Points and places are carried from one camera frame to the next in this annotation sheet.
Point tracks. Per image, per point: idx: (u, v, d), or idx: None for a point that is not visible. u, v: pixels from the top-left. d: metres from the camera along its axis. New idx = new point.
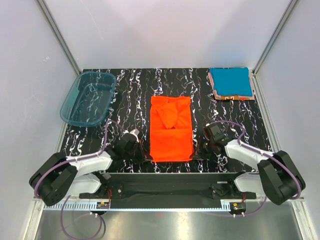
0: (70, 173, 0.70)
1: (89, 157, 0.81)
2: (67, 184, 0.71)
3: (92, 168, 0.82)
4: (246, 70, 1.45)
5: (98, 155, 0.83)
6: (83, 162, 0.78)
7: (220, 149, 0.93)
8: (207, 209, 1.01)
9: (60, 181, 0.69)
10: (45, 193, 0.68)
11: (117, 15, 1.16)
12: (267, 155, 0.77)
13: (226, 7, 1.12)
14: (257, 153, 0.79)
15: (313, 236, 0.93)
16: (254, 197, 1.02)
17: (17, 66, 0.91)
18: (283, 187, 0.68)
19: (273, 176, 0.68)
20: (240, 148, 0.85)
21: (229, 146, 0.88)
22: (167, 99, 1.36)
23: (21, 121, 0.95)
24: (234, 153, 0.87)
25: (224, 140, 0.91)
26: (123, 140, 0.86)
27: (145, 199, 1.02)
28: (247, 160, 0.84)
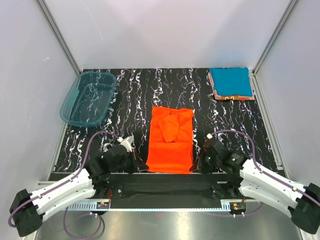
0: (30, 214, 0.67)
1: (60, 185, 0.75)
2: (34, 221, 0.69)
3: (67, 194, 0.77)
4: (246, 70, 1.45)
5: (71, 179, 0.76)
6: (50, 196, 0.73)
7: (231, 170, 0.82)
8: (207, 209, 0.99)
9: (23, 222, 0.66)
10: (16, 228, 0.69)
11: (118, 15, 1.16)
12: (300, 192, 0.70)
13: (226, 7, 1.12)
14: (288, 189, 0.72)
15: (313, 236, 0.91)
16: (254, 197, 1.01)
17: (17, 66, 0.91)
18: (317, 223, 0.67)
19: (312, 217, 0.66)
20: (263, 177, 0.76)
21: (247, 172, 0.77)
22: (168, 110, 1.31)
23: (22, 121, 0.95)
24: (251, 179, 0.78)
25: (234, 160, 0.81)
26: (109, 153, 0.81)
27: (145, 199, 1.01)
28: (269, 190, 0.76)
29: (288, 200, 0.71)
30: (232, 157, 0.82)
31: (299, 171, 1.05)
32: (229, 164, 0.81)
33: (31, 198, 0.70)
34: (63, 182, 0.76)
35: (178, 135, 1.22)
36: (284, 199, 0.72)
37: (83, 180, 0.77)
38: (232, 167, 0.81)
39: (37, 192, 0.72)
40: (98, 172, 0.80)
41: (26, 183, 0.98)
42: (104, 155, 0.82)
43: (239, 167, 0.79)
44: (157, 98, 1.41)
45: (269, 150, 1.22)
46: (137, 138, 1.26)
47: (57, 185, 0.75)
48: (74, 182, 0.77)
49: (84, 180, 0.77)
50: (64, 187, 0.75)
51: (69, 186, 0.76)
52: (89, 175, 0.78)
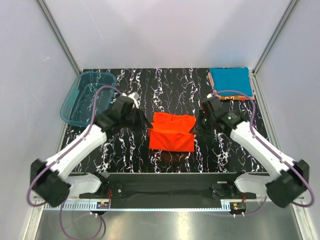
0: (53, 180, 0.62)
1: (74, 145, 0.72)
2: (60, 187, 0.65)
3: (83, 154, 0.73)
4: (245, 71, 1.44)
5: (84, 138, 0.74)
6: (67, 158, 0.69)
7: (223, 128, 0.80)
8: (207, 209, 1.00)
9: (50, 190, 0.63)
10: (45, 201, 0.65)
11: (118, 15, 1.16)
12: (288, 164, 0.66)
13: (226, 7, 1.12)
14: (275, 158, 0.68)
15: (313, 236, 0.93)
16: (254, 197, 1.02)
17: (17, 66, 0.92)
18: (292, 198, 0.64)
19: (291, 191, 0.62)
20: (254, 140, 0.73)
21: (239, 133, 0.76)
22: (170, 116, 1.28)
23: (22, 121, 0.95)
24: (243, 142, 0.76)
25: (230, 120, 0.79)
26: (118, 104, 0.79)
27: (145, 199, 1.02)
28: (258, 157, 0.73)
29: (272, 170, 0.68)
30: (228, 116, 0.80)
31: None
32: (223, 122, 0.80)
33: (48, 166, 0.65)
34: (77, 141, 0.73)
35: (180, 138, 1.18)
36: (270, 169, 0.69)
37: (95, 136, 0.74)
38: (225, 125, 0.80)
39: (52, 158, 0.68)
40: (108, 125, 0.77)
41: (26, 183, 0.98)
42: (114, 108, 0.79)
43: (234, 127, 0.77)
44: (157, 98, 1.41)
45: None
46: (137, 139, 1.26)
47: (70, 146, 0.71)
48: (87, 139, 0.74)
49: (97, 135, 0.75)
50: (79, 146, 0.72)
51: (83, 144, 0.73)
52: (101, 130, 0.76)
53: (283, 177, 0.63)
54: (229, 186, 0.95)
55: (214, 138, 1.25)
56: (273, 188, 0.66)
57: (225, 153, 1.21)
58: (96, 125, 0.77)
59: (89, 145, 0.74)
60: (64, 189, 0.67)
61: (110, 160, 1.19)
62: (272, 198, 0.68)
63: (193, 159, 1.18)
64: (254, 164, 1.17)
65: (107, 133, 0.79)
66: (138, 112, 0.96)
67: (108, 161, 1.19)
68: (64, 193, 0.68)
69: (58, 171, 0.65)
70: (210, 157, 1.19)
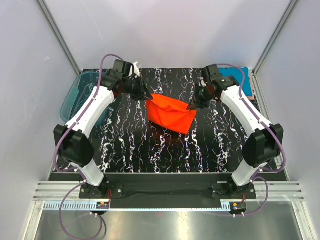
0: (80, 138, 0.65)
1: (88, 107, 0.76)
2: (86, 144, 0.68)
3: (97, 113, 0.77)
4: (246, 71, 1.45)
5: (94, 98, 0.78)
6: (85, 118, 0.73)
7: (215, 89, 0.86)
8: (207, 209, 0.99)
9: (78, 148, 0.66)
10: (75, 161, 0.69)
11: (118, 15, 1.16)
12: (264, 125, 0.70)
13: (226, 6, 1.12)
14: (254, 118, 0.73)
15: (313, 236, 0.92)
16: (254, 197, 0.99)
17: (17, 67, 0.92)
18: (261, 156, 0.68)
19: (260, 147, 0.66)
20: (240, 102, 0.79)
21: (228, 94, 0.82)
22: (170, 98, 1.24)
23: (22, 121, 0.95)
24: (231, 104, 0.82)
25: (223, 82, 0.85)
26: (118, 64, 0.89)
27: (145, 199, 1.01)
28: (239, 117, 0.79)
29: (249, 129, 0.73)
30: (222, 80, 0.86)
31: (299, 171, 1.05)
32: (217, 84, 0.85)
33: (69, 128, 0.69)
34: (89, 103, 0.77)
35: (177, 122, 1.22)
36: (248, 129, 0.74)
37: (105, 95, 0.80)
38: (218, 86, 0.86)
39: (71, 121, 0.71)
40: (113, 83, 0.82)
41: (26, 183, 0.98)
42: (115, 68, 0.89)
43: (224, 88, 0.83)
44: None
45: None
46: (137, 139, 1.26)
47: (85, 107, 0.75)
48: (98, 99, 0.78)
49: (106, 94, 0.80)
50: (93, 106, 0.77)
51: (95, 103, 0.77)
52: (108, 89, 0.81)
53: (256, 135, 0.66)
54: (228, 184, 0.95)
55: (214, 138, 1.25)
56: (246, 144, 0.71)
57: (225, 153, 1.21)
58: (103, 86, 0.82)
59: (101, 104, 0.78)
60: (89, 147, 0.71)
61: (110, 160, 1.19)
62: (245, 155, 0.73)
63: (193, 159, 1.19)
64: None
65: (113, 91, 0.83)
66: (138, 80, 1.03)
67: (108, 161, 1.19)
68: (90, 152, 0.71)
69: (81, 130, 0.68)
70: (210, 157, 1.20)
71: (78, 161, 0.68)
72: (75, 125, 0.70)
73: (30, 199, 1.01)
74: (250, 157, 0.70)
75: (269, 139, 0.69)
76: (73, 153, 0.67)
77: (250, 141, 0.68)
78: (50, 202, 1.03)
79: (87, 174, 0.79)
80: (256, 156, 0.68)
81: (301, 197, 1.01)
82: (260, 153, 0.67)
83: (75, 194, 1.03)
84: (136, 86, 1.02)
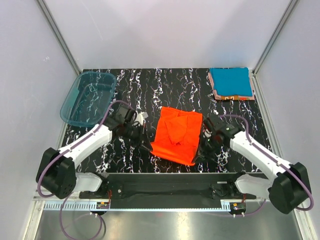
0: (67, 166, 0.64)
1: (85, 139, 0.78)
2: (71, 174, 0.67)
3: (91, 148, 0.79)
4: (246, 71, 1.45)
5: (93, 132, 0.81)
6: (79, 149, 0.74)
7: (223, 139, 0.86)
8: (207, 209, 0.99)
9: (62, 176, 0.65)
10: (53, 190, 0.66)
11: (118, 15, 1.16)
12: (284, 167, 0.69)
13: (226, 6, 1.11)
14: (272, 162, 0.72)
15: (313, 236, 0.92)
16: (254, 197, 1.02)
17: (17, 66, 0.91)
18: (293, 201, 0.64)
19: (288, 192, 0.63)
20: (250, 147, 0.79)
21: (237, 142, 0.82)
22: (177, 112, 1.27)
23: (21, 120, 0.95)
24: (243, 150, 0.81)
25: (228, 130, 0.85)
26: (123, 109, 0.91)
27: (144, 199, 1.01)
28: (256, 163, 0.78)
29: (270, 174, 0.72)
30: (226, 127, 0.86)
31: None
32: (222, 133, 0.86)
33: (61, 153, 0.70)
34: (87, 135, 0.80)
35: (184, 138, 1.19)
36: (268, 172, 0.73)
37: (104, 133, 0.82)
38: (224, 135, 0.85)
39: (65, 148, 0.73)
40: (114, 125, 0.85)
41: (26, 184, 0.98)
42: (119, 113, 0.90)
43: (231, 136, 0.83)
44: (157, 98, 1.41)
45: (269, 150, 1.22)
46: None
47: (81, 139, 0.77)
48: (97, 135, 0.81)
49: (105, 131, 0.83)
50: (90, 139, 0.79)
51: (93, 138, 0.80)
52: (109, 129, 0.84)
53: (280, 180, 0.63)
54: (228, 186, 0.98)
55: None
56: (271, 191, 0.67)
57: (225, 153, 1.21)
58: (105, 126, 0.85)
59: (98, 140, 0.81)
60: (72, 178, 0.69)
61: (110, 160, 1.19)
62: (273, 203, 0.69)
63: None
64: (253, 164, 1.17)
65: (113, 134, 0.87)
66: (140, 128, 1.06)
67: (108, 161, 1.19)
68: (71, 184, 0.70)
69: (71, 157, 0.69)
70: None
71: (57, 191, 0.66)
72: (67, 152, 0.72)
73: (30, 199, 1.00)
74: (279, 204, 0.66)
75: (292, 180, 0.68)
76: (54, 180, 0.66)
77: (273, 187, 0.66)
78: (50, 202, 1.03)
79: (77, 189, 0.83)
80: (288, 202, 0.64)
81: None
82: (292, 197, 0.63)
83: (75, 194, 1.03)
84: (137, 133, 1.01)
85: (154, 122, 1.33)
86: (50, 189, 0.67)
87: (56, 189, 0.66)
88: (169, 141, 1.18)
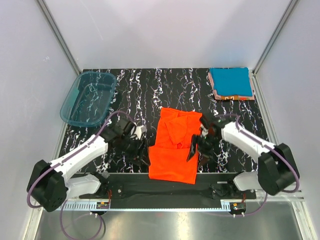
0: (57, 181, 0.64)
1: (78, 151, 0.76)
2: (60, 188, 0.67)
3: (84, 161, 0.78)
4: (246, 70, 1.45)
5: (88, 145, 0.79)
6: (70, 162, 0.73)
7: (214, 131, 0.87)
8: (207, 209, 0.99)
9: (50, 190, 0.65)
10: (42, 202, 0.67)
11: (117, 15, 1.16)
12: (268, 147, 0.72)
13: (226, 6, 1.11)
14: (257, 144, 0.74)
15: (313, 236, 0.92)
16: (254, 197, 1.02)
17: (18, 66, 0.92)
18: (279, 180, 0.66)
19: (273, 170, 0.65)
20: (239, 134, 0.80)
21: (227, 130, 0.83)
22: (177, 112, 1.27)
23: (21, 120, 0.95)
24: (232, 137, 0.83)
25: (221, 121, 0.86)
26: (123, 121, 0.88)
27: (144, 199, 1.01)
28: (245, 149, 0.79)
29: (256, 155, 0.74)
30: (218, 119, 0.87)
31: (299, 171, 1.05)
32: (214, 124, 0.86)
33: (52, 165, 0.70)
34: (81, 148, 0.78)
35: (185, 138, 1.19)
36: (253, 155, 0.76)
37: (99, 146, 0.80)
38: (216, 128, 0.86)
39: (56, 161, 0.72)
40: (111, 136, 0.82)
41: (26, 184, 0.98)
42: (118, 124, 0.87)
43: (221, 127, 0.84)
44: (157, 98, 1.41)
45: None
46: None
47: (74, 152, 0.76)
48: (91, 147, 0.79)
49: (100, 143, 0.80)
50: (83, 152, 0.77)
51: (87, 151, 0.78)
52: (105, 140, 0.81)
53: (264, 158, 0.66)
54: (228, 186, 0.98)
55: None
56: (259, 171, 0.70)
57: (225, 153, 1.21)
58: (102, 137, 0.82)
59: (92, 152, 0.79)
60: (62, 192, 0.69)
61: (110, 160, 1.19)
62: (261, 184, 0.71)
63: None
64: (253, 164, 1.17)
65: (109, 145, 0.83)
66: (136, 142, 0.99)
67: (108, 161, 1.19)
68: (61, 197, 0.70)
69: (61, 173, 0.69)
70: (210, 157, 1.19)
71: (46, 204, 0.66)
72: (59, 165, 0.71)
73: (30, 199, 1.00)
74: (267, 185, 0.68)
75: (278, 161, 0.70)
76: (43, 193, 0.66)
77: (260, 166, 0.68)
78: None
79: (74, 194, 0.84)
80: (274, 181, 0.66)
81: (301, 197, 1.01)
82: (277, 177, 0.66)
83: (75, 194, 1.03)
84: (133, 146, 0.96)
85: (154, 122, 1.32)
86: (39, 201, 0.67)
87: (44, 202, 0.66)
88: (170, 143, 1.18)
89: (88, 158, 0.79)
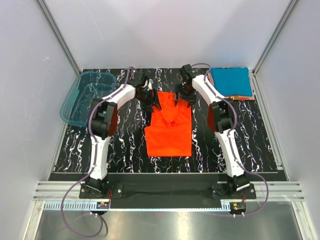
0: (113, 107, 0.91)
1: (117, 92, 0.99)
2: (114, 116, 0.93)
3: (122, 100, 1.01)
4: (246, 70, 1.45)
5: (123, 88, 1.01)
6: (115, 98, 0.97)
7: (187, 78, 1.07)
8: (207, 209, 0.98)
9: (110, 115, 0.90)
10: (102, 129, 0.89)
11: (118, 16, 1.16)
12: (220, 98, 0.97)
13: (226, 6, 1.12)
14: (212, 95, 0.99)
15: (313, 236, 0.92)
16: (254, 197, 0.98)
17: (17, 67, 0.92)
18: (221, 122, 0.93)
19: (217, 113, 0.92)
20: (203, 85, 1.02)
21: (195, 81, 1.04)
22: (167, 94, 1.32)
23: (21, 121, 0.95)
24: (197, 87, 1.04)
25: (193, 72, 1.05)
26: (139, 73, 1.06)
27: (144, 199, 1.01)
28: (205, 97, 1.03)
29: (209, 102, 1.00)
30: (192, 70, 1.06)
31: (299, 171, 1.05)
32: (187, 73, 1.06)
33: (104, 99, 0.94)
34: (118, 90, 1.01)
35: (177, 117, 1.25)
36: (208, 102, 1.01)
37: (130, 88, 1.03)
38: (189, 75, 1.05)
39: (106, 97, 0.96)
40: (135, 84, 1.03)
41: (26, 184, 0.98)
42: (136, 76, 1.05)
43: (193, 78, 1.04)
44: None
45: (269, 150, 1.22)
46: (137, 139, 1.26)
47: (115, 92, 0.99)
48: (125, 90, 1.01)
49: (131, 88, 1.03)
50: (121, 93, 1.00)
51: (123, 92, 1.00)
52: (132, 86, 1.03)
53: (213, 105, 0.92)
54: (228, 184, 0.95)
55: (214, 138, 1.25)
56: (210, 115, 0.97)
57: None
58: (129, 85, 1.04)
59: (127, 94, 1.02)
60: (113, 122, 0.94)
61: (110, 160, 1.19)
62: (211, 124, 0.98)
63: (193, 159, 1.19)
64: (253, 164, 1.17)
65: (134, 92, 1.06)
66: (150, 93, 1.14)
67: (108, 161, 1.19)
68: (112, 125, 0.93)
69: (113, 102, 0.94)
70: (210, 157, 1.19)
71: (105, 130, 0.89)
72: (109, 99, 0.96)
73: (30, 198, 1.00)
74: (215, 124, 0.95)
75: (226, 109, 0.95)
76: (102, 121, 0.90)
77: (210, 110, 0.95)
78: (50, 202, 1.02)
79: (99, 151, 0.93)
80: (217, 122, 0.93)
81: (301, 197, 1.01)
82: (219, 119, 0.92)
83: (75, 194, 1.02)
84: (149, 98, 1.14)
85: None
86: (98, 129, 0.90)
87: (105, 128, 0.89)
88: (164, 123, 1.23)
89: (124, 98, 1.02)
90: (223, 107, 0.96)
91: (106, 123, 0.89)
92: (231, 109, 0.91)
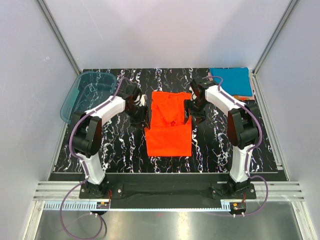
0: (96, 122, 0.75)
1: (105, 104, 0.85)
2: (97, 132, 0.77)
3: (110, 113, 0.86)
4: (246, 71, 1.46)
5: (111, 100, 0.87)
6: (101, 112, 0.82)
7: (200, 92, 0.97)
8: (207, 209, 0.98)
9: (92, 130, 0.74)
10: (84, 148, 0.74)
11: (118, 15, 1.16)
12: (239, 105, 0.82)
13: (226, 6, 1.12)
14: (231, 102, 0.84)
15: (313, 236, 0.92)
16: (254, 197, 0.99)
17: (18, 67, 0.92)
18: (243, 134, 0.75)
19: (238, 122, 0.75)
20: (218, 94, 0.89)
21: (209, 91, 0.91)
22: (167, 94, 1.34)
23: (21, 121, 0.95)
24: (212, 98, 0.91)
25: (206, 84, 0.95)
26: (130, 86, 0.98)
27: (145, 199, 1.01)
28: (222, 108, 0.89)
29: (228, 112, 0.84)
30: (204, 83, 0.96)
31: (299, 171, 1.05)
32: (200, 86, 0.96)
33: (88, 113, 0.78)
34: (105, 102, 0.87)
35: (178, 116, 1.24)
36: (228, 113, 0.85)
37: (119, 101, 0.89)
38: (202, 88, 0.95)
39: (90, 110, 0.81)
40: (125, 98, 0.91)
41: (25, 184, 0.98)
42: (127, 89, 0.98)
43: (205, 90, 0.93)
44: None
45: (269, 150, 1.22)
46: (137, 139, 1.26)
47: (100, 105, 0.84)
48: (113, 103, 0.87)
49: (120, 100, 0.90)
50: (108, 105, 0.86)
51: (111, 105, 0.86)
52: (123, 99, 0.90)
53: (233, 112, 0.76)
54: (228, 184, 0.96)
55: (214, 138, 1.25)
56: (229, 125, 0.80)
57: (225, 153, 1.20)
58: (120, 97, 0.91)
59: (116, 106, 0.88)
60: (98, 139, 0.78)
61: (110, 160, 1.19)
62: (230, 137, 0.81)
63: (193, 159, 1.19)
64: (253, 164, 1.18)
65: (125, 104, 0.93)
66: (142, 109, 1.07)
67: (108, 161, 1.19)
68: (96, 142, 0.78)
69: (98, 116, 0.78)
70: (210, 157, 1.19)
71: (87, 149, 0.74)
72: (93, 113, 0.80)
73: (30, 198, 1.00)
74: (234, 137, 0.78)
75: (248, 119, 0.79)
76: (84, 139, 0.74)
77: (229, 119, 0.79)
78: (50, 202, 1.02)
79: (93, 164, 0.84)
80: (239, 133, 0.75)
81: (301, 197, 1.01)
82: (242, 130, 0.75)
83: (75, 194, 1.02)
84: (140, 113, 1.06)
85: None
86: (80, 148, 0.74)
87: (86, 147, 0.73)
88: (164, 123, 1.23)
89: (113, 112, 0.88)
90: (243, 116, 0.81)
91: (88, 141, 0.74)
92: (254, 119, 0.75)
